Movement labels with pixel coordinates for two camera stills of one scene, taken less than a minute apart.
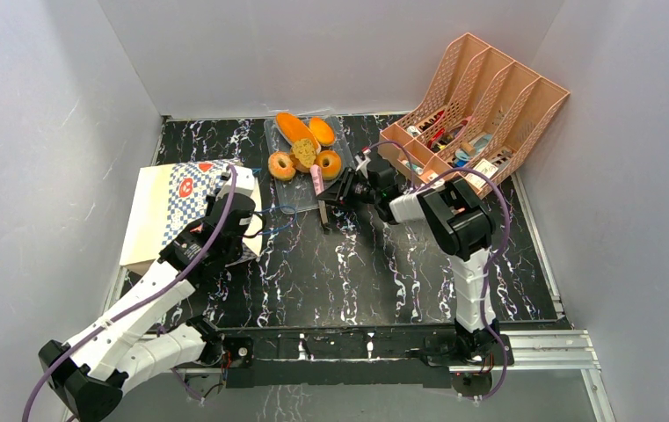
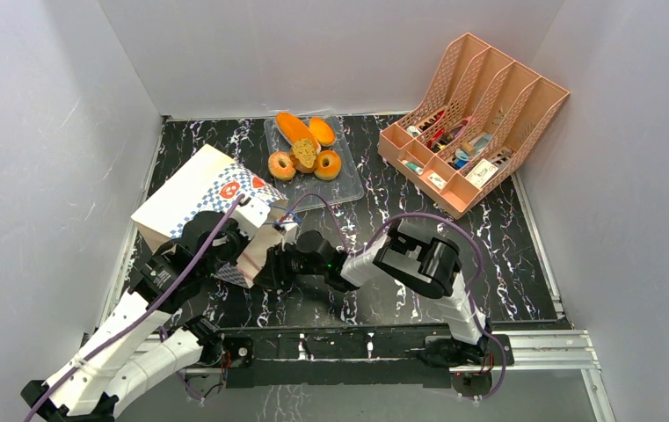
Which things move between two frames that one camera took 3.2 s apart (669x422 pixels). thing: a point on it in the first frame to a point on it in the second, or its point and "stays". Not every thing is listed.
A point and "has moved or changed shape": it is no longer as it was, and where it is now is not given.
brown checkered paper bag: [170, 197] has moved or changed shape
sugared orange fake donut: [276, 170] stays
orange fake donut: [334, 167] stays
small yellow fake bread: [303, 155] stays
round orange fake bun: [323, 131] stays
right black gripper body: [338, 190] to [277, 263]
